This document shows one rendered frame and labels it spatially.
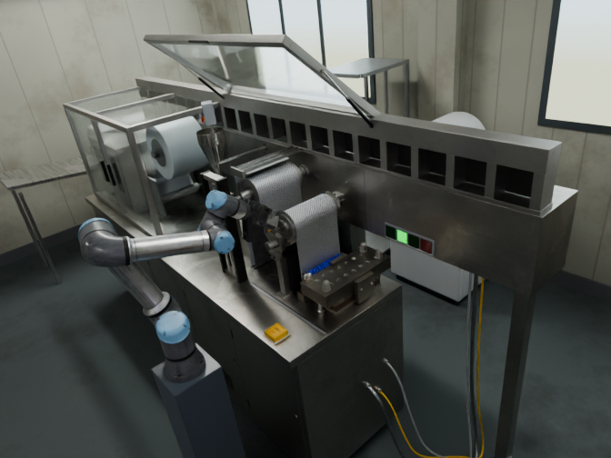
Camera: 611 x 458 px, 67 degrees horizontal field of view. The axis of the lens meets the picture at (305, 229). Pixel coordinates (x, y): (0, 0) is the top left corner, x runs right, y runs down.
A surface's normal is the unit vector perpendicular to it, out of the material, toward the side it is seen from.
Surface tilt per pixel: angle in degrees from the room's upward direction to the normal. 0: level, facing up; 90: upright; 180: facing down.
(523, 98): 90
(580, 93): 90
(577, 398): 0
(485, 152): 90
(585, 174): 90
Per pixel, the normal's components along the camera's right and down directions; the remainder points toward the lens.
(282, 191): 0.65, 0.33
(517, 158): -0.76, 0.38
